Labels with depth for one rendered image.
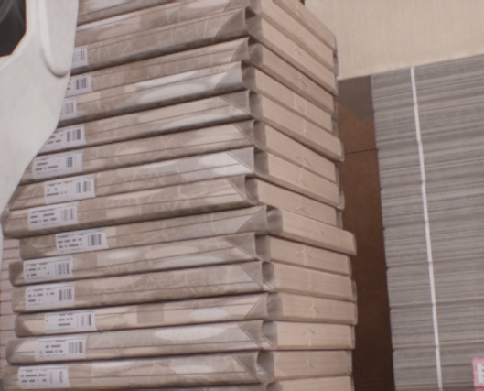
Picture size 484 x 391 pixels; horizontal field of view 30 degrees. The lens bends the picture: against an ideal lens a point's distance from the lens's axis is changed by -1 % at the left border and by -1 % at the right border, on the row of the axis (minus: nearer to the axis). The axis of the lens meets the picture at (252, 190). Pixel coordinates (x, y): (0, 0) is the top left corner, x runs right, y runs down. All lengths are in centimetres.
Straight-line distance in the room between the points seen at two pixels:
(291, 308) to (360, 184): 445
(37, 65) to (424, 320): 98
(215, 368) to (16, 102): 53
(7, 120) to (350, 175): 493
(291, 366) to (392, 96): 65
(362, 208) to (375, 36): 396
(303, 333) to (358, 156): 446
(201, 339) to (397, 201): 59
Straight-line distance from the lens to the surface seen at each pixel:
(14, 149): 102
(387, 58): 186
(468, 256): 174
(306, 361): 147
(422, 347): 175
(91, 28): 155
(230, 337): 133
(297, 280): 142
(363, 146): 586
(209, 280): 135
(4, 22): 106
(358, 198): 581
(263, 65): 142
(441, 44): 184
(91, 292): 147
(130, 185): 144
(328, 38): 174
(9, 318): 338
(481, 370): 137
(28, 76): 102
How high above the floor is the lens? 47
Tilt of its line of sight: 11 degrees up
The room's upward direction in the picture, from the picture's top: 3 degrees counter-clockwise
